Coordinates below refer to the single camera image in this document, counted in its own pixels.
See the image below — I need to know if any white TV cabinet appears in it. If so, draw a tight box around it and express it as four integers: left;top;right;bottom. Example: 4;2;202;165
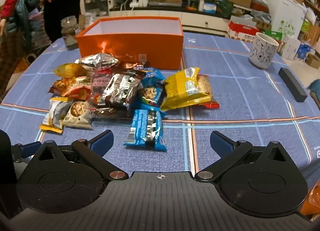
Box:
110;0;233;35

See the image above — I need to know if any silver media player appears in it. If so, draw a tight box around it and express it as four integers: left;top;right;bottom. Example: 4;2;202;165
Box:
149;0;182;7

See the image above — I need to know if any green and orange carton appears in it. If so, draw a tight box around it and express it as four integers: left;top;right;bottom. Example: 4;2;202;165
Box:
264;30;284;42

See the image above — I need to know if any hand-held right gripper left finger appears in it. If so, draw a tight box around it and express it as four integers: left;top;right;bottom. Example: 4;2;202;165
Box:
30;129;129;181

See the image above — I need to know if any orange cardboard box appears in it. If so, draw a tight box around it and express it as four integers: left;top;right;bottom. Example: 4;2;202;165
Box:
76;16;184;70

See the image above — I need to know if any red and white carton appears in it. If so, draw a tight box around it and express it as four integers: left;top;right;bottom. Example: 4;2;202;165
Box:
227;20;260;42

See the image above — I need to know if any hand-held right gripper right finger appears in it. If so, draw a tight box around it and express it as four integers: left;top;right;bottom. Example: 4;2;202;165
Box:
194;131;292;183

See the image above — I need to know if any teal cloth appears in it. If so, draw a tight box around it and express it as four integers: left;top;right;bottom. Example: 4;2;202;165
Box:
309;79;320;102

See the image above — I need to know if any pile of snack packets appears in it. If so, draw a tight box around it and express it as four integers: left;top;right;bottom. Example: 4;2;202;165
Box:
39;53;220;152

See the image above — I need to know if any dark green bag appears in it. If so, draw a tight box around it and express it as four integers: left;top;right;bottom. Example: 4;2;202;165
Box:
216;0;234;19

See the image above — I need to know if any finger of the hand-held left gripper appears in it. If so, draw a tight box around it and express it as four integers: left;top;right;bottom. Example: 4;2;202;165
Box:
12;141;42;160

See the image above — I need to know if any teal down jacket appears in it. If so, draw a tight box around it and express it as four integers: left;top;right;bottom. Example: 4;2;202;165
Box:
5;0;47;47

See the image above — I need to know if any black rectangular bar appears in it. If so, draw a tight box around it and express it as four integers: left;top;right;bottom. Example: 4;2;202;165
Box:
278;67;308;102

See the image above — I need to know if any glass jar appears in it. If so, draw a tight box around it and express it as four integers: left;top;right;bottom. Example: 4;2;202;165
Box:
61;16;80;50

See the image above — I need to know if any white chest freezer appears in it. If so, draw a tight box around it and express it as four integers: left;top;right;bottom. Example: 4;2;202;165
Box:
260;0;307;39

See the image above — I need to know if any brown wicker basket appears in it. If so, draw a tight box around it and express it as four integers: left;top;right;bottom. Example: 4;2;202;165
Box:
0;30;30;97

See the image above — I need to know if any white patterned mug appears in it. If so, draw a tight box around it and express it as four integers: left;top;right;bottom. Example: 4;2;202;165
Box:
249;32;280;69

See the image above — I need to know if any dark brown wafer packet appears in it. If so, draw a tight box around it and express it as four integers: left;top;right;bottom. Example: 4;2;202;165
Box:
101;73;142;110

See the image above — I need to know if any yellow-edged cream packet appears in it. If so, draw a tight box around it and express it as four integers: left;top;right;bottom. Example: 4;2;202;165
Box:
39;97;73;134

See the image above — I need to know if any orange plastic bag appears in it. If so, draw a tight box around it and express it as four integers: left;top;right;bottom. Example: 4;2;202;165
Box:
300;186;320;221

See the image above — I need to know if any blue and white tissue box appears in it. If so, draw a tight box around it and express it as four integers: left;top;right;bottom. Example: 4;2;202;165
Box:
202;3;217;13

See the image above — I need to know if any blue plaid tablecloth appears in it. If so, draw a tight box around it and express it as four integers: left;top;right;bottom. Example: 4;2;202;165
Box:
0;30;320;221

